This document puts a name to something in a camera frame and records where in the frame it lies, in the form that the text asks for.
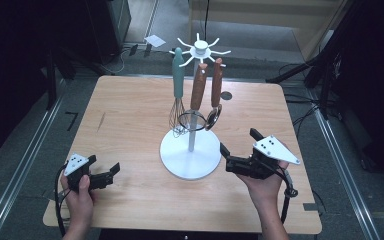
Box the white utensil rack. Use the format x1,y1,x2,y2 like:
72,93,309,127
159,32,232,181

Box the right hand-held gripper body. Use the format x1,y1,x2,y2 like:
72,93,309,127
226,134,301,181

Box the black cabinet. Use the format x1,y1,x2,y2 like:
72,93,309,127
85,0,132,65

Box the black floor cables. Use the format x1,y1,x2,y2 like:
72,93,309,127
282,92,324,138

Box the whisk with teal handle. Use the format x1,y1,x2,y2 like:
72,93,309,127
168,47,190,139

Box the mesh strainer with wooden handle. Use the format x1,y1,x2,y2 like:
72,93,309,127
178,62,210,133

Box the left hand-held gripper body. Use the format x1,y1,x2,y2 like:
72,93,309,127
63,153,115,192

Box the person's right hand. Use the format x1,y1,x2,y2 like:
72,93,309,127
236,161,291,215

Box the steel scoop with wooden handle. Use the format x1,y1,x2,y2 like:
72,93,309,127
204,57,225,132

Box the right hand-held gripper cable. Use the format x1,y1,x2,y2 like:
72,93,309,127
272,165,300,225

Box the hand-held gripper cable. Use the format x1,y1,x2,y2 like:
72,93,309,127
53,164,72,238
272,165,300,225

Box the left hand-held gripper cable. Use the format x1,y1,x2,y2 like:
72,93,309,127
53,164,72,238

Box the black stand legs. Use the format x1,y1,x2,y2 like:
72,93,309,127
265,54,336,119

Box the light wooden desk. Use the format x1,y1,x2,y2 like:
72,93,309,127
188,0,352,62

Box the white paper sheet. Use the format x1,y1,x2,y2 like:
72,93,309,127
143,34,167,48

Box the person's left hand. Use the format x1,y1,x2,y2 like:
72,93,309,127
60,174,96,230

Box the aluminium floor rail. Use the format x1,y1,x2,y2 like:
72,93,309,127
0,94,66,240
308,89,383,240

